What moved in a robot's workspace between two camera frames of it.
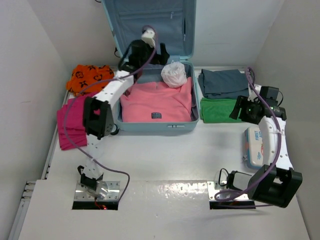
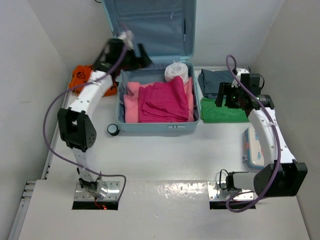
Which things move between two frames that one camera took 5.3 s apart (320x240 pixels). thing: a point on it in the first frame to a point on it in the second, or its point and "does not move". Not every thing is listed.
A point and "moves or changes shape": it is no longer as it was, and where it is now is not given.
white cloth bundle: (174, 74) does not move
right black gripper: (242, 102) to (225, 89)
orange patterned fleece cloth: (89, 78) does not move
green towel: (218, 110) does not move
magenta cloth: (70, 121) moves or changes shape
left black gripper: (159, 58) to (136, 61)
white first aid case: (253, 141) does not move
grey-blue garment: (224, 84) does not move
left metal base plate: (104, 190) does not move
